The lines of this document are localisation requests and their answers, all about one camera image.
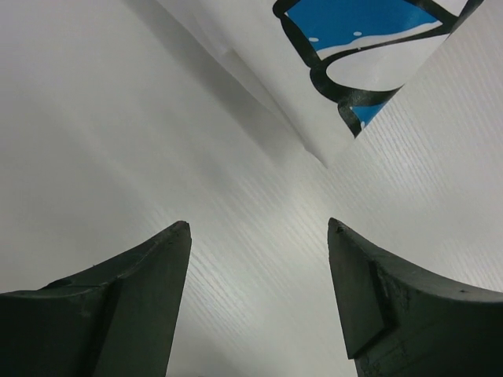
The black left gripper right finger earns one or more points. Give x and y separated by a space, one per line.
399 319

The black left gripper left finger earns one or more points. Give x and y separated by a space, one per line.
116 318

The white daisy print t-shirt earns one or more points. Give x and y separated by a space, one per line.
324 68

